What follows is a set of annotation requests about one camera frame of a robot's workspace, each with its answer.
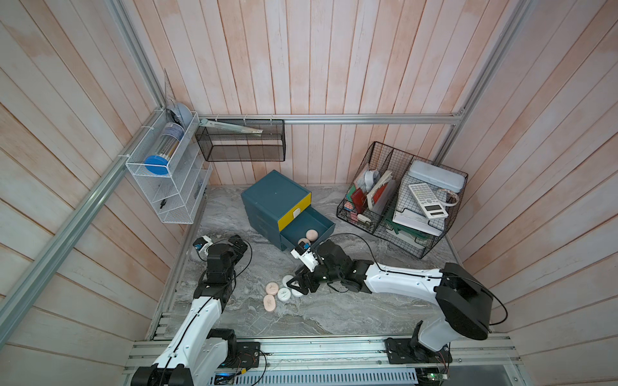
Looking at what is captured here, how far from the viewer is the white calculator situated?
83cm

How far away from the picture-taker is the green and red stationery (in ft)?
3.56

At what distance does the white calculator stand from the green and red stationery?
225 mm
